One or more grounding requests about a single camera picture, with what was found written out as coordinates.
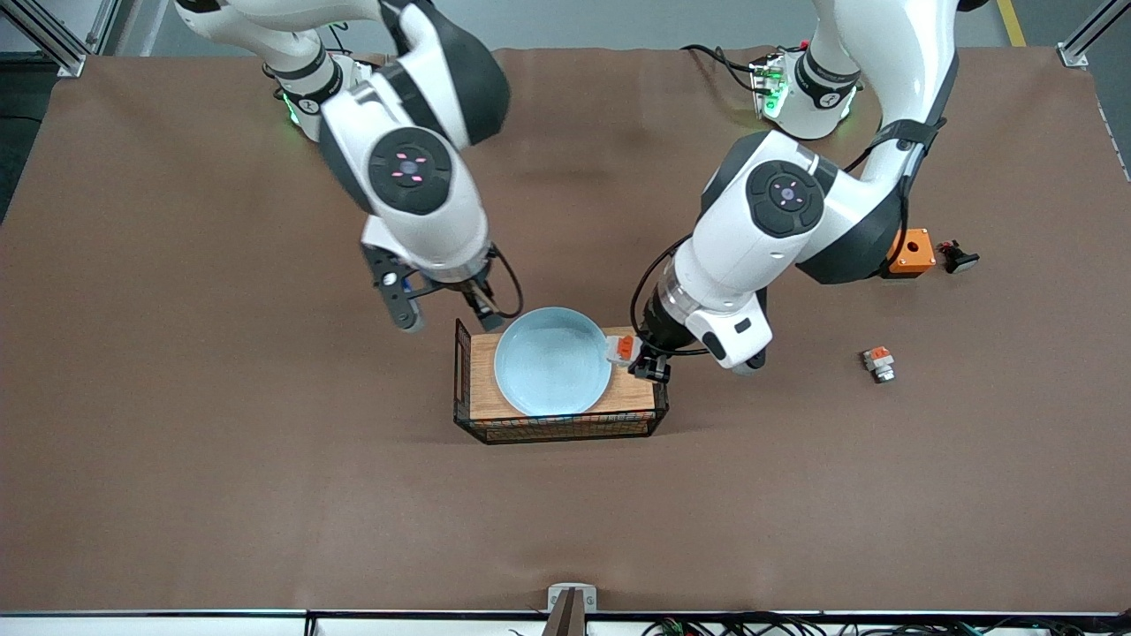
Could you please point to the brown table cover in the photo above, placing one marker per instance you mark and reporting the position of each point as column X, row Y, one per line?
column 353, row 495

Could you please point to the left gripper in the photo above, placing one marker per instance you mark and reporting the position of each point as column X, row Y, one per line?
column 662, row 328

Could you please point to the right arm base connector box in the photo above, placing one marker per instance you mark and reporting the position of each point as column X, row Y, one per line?
column 358, row 69

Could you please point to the light blue round plate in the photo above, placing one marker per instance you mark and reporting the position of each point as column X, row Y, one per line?
column 552, row 367

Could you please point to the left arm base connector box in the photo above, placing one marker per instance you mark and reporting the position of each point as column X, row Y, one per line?
column 769, row 88

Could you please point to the orange push-button box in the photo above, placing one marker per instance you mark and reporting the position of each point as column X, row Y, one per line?
column 914, row 252

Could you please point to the white table edge rail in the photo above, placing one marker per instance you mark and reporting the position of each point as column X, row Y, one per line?
column 132, row 625

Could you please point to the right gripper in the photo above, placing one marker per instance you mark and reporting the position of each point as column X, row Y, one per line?
column 478, row 301

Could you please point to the grey metal mount bracket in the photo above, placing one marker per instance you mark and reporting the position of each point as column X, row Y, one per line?
column 558, row 592

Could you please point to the wooden board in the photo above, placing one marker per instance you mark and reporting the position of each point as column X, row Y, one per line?
column 638, row 399

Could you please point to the white orange grey-tipped button switch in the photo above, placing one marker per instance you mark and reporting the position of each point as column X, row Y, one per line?
column 878, row 360

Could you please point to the black button with white cap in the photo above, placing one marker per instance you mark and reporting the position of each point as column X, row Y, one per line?
column 959, row 259

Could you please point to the white orange red-tipped button switch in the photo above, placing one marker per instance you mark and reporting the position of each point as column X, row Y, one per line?
column 623, row 351

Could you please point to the grey camera pole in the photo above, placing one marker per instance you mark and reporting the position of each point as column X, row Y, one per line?
column 565, row 618

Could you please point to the aluminium frame profile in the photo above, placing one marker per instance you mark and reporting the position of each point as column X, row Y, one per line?
column 1091, row 35
column 53, row 35

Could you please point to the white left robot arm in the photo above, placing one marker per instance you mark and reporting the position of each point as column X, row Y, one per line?
column 733, row 256

